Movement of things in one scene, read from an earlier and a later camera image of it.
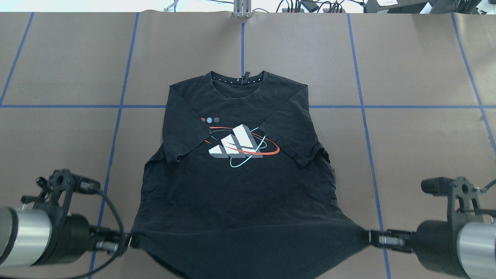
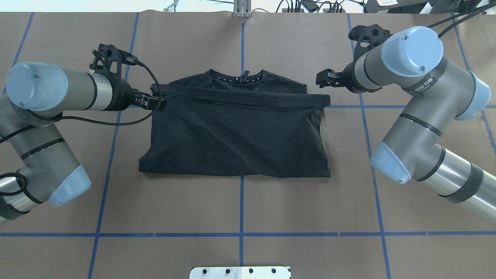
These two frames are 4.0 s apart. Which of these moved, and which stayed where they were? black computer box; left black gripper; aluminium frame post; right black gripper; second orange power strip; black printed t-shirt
Moved: right black gripper; left black gripper; black printed t-shirt
Stayed: second orange power strip; black computer box; aluminium frame post
